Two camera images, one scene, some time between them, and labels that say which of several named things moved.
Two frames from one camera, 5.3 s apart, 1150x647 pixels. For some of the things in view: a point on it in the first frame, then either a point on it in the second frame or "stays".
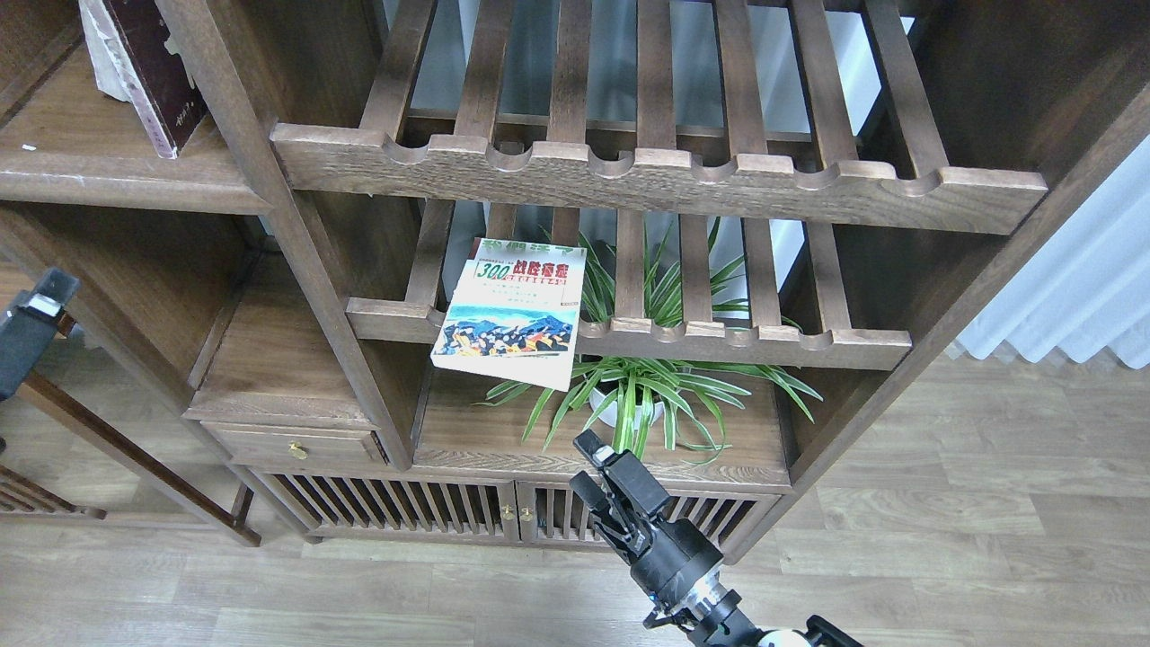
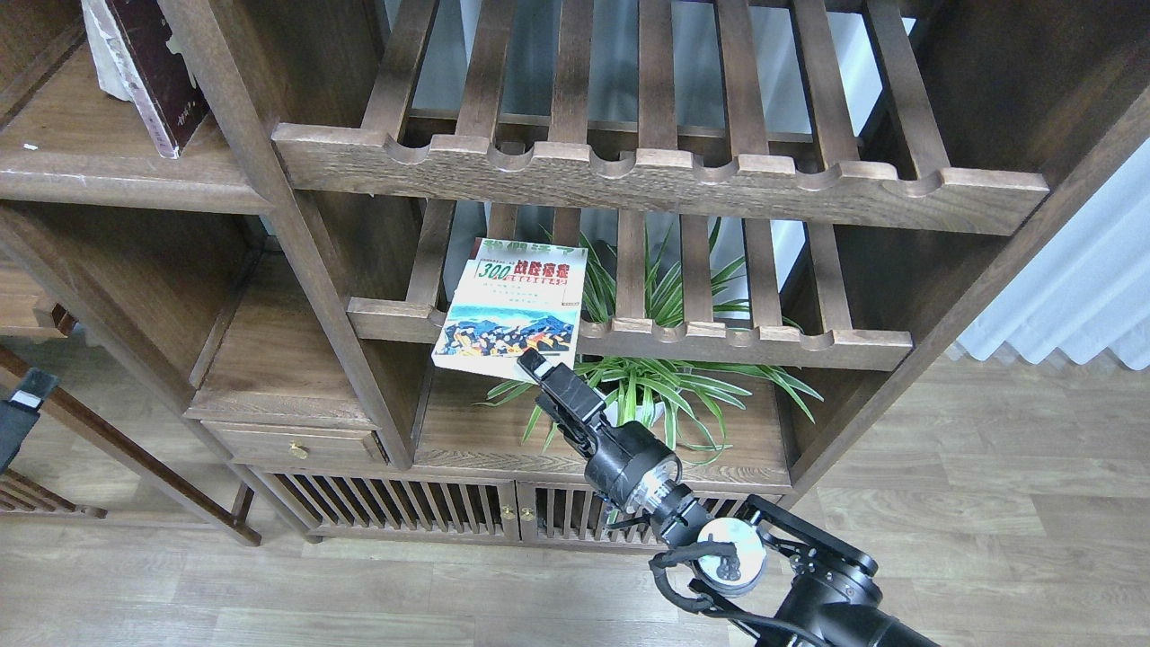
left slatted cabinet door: x=391 y=506 stays
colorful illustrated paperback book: x=514 y=315 stays
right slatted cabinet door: x=552 y=517 stays
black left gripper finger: x=28 y=326 → x=20 y=412
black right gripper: x=668 y=559 → x=627 y=464
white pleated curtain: x=1087 y=288 stays
